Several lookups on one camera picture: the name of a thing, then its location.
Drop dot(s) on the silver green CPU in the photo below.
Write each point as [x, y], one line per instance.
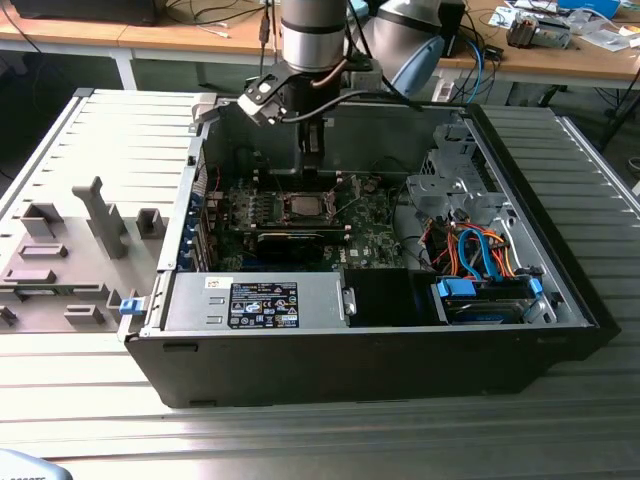
[309, 206]

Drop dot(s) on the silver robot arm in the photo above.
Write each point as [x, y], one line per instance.
[312, 40]

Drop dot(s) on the CPU socket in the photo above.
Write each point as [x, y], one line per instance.
[286, 207]

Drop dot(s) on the black copper CPU cooler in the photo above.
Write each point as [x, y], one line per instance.
[525, 32]

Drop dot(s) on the round coin battery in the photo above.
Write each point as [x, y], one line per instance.
[370, 185]

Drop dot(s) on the white power strip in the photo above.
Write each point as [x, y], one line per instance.
[444, 90]

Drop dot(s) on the black speaker box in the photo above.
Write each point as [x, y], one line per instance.
[452, 25]

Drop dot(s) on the grey metal disk bay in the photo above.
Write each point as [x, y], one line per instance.
[430, 192]

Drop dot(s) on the wooden desk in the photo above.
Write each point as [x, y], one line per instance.
[165, 37]

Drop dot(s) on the green motherboard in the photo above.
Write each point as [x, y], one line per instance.
[372, 235]

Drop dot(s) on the black graphics card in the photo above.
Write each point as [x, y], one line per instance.
[290, 246]

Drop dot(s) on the black plastic shroud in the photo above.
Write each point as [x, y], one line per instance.
[380, 300]

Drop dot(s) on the grey power supply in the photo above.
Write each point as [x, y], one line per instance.
[200, 300]

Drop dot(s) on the black flat device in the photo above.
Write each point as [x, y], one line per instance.
[85, 12]

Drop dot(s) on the grey parts rack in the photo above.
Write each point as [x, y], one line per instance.
[130, 270]

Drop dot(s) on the black grey PC case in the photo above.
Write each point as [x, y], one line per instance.
[350, 365]

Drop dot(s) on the hard disk in blue carrier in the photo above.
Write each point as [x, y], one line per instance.
[480, 314]

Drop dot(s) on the blue case latch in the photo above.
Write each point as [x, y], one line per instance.
[131, 307]

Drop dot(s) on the blue box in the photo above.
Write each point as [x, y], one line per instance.
[590, 6]

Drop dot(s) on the clear plastic bag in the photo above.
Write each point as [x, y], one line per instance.
[605, 37]

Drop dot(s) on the pale blue teach pendant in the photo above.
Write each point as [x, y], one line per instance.
[25, 467]

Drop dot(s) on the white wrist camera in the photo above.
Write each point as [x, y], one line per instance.
[260, 107]

